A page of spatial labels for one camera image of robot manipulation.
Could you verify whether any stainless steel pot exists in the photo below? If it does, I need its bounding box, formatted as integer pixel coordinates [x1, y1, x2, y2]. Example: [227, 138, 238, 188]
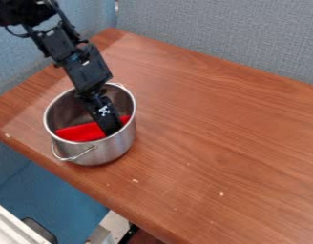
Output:
[42, 83, 136, 166]

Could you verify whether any red plastic block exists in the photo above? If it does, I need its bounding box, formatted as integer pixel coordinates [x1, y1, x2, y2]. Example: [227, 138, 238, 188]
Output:
[54, 114, 132, 143]

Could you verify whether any grey table leg bracket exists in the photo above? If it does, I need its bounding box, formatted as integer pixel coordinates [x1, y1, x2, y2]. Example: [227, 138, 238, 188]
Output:
[85, 211, 129, 244]

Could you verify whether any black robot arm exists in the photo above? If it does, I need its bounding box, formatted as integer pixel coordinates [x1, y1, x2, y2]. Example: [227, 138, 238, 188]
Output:
[0, 0, 122, 136]

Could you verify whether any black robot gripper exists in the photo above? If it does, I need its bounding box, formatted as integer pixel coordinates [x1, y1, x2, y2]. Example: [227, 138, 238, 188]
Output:
[57, 44, 122, 136]

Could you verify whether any white box with black base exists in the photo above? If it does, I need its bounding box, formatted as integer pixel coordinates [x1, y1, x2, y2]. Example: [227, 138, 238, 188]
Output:
[0, 205, 58, 244]

